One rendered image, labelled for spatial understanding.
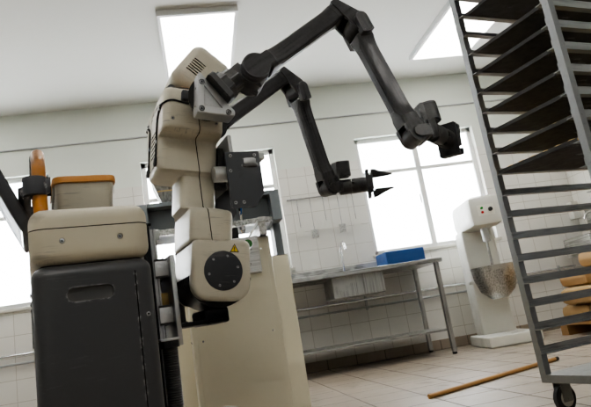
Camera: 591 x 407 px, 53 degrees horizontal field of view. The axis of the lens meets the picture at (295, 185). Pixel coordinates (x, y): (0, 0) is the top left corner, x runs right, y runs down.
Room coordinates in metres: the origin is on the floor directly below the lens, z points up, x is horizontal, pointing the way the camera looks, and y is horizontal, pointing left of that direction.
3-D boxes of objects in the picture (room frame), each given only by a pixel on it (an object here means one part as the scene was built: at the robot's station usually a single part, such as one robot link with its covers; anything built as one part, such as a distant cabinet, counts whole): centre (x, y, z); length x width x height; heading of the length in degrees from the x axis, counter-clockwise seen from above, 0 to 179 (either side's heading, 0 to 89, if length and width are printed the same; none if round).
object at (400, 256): (5.89, -0.90, 0.95); 0.40 x 0.30 x 0.14; 103
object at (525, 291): (2.43, -0.83, 0.97); 0.03 x 0.03 x 1.70; 25
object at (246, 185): (1.69, 0.20, 0.92); 0.28 x 0.16 x 0.22; 25
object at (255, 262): (2.24, 0.30, 0.77); 0.24 x 0.04 x 0.14; 102
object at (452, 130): (1.71, -0.46, 0.95); 0.07 x 0.07 x 0.10; 55
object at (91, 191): (1.51, 0.56, 0.87); 0.23 x 0.15 x 0.11; 25
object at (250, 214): (3.09, 0.48, 1.01); 0.72 x 0.33 x 0.34; 102
